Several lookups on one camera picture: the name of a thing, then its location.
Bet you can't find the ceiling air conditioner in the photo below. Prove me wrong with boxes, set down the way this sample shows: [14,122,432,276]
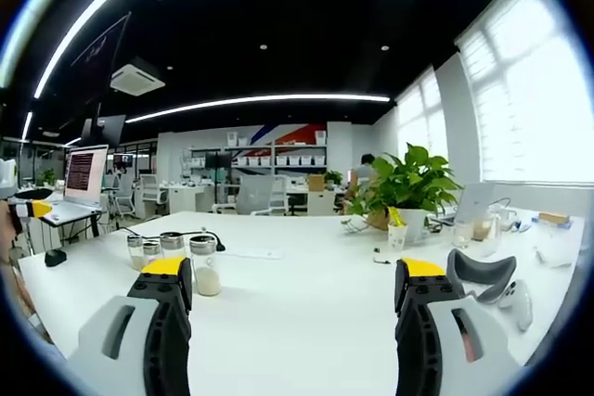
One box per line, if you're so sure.
[109,61,167,93]

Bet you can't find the white office chair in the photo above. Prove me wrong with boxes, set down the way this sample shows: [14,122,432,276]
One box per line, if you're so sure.
[137,173,169,218]

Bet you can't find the white paper cup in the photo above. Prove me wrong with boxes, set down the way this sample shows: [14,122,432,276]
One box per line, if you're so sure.
[387,223,408,252]

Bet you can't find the tall glass seasoning bottle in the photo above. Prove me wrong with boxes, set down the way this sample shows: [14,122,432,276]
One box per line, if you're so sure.
[188,235,223,297]

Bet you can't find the silver laptop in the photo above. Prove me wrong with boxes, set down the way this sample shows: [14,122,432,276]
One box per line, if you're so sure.
[431,181,497,227]

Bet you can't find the clear glass cup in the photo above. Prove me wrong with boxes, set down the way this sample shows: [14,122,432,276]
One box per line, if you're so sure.
[453,219,472,249]

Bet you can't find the glass seasoning bottle steel lid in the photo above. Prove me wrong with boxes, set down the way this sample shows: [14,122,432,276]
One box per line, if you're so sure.
[126,234,145,271]

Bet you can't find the green potted plant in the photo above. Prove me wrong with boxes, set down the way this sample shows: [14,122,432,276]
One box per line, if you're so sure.
[345,142,464,243]

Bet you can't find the computer monitor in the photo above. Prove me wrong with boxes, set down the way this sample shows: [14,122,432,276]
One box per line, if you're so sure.
[62,144,110,208]

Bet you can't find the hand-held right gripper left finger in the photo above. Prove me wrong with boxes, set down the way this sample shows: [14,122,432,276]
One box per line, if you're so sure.
[67,256,194,396]

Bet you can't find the long ceiling light strip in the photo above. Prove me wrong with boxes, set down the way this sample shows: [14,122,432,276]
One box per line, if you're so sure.
[123,94,392,124]

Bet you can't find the grey white VR headset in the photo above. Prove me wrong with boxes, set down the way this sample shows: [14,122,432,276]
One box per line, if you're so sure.
[445,248,518,306]

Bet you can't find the hanging black monitor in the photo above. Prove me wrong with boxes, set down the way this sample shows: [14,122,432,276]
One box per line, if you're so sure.
[81,113,127,147]

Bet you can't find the glass pitcher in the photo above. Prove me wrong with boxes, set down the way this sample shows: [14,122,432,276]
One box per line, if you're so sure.
[471,198,513,256]

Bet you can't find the white VR controller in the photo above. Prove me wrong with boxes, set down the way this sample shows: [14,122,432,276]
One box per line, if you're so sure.
[497,278,534,333]

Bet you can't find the yellow box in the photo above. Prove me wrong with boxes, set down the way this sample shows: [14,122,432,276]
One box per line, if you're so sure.
[537,211,571,225]

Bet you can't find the grey office chair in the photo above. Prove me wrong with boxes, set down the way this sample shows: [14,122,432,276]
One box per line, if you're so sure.
[211,174,276,217]

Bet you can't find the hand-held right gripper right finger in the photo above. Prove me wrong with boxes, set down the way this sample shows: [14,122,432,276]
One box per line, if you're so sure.
[394,257,524,396]

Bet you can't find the white storage shelf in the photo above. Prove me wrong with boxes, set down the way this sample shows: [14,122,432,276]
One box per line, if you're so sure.
[187,129,329,179]

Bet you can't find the white table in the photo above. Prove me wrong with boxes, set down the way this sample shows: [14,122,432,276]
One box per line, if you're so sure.
[17,210,587,396]

